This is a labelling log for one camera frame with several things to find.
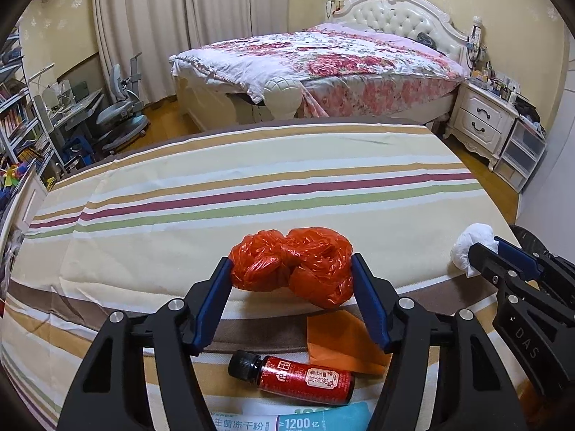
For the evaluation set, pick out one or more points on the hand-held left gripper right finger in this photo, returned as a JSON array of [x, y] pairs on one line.
[[370, 305]]

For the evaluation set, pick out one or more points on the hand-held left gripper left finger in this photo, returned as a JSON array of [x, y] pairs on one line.
[[213, 305]]

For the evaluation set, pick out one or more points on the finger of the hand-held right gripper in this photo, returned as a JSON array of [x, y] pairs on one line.
[[519, 256], [485, 258]]

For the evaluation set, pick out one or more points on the white tissue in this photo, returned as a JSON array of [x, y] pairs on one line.
[[465, 244]]

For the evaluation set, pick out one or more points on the orange paper packet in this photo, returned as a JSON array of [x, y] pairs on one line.
[[337, 336]]

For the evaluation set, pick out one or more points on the orange plastic bag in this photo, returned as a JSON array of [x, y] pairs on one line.
[[292, 260]]

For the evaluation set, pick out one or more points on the red bottle with black cap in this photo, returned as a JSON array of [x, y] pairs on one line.
[[305, 379]]

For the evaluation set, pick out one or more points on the plastic drawer unit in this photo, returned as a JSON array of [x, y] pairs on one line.
[[521, 152]]

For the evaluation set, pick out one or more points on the striped tablecloth table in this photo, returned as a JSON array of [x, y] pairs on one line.
[[224, 188]]

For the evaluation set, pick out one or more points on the blue and white packet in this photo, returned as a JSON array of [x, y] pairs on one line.
[[323, 420]]

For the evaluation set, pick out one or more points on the white nightstand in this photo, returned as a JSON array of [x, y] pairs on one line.
[[480, 119]]

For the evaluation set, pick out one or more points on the black bag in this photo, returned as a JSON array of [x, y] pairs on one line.
[[530, 114]]

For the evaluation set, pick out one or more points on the cluster of small toiletries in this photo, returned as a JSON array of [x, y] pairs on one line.
[[492, 78]]

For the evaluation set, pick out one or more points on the grey office chair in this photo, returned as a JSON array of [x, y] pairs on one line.
[[121, 112]]

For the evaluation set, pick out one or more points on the dark cloth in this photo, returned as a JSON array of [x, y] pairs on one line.
[[424, 38]]

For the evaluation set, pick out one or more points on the colourful toy pile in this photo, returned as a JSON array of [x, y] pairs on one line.
[[13, 177]]

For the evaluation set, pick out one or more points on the grey desk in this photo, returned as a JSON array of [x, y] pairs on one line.
[[72, 107]]

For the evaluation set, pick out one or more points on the floral quilt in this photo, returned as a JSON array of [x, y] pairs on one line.
[[337, 63]]

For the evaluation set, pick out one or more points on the bed with floral quilt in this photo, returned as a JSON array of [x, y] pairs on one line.
[[395, 9]]

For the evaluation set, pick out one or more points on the white bookshelf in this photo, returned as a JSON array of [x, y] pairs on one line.
[[18, 112]]

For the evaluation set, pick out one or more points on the beige curtains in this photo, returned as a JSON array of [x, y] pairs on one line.
[[179, 31]]

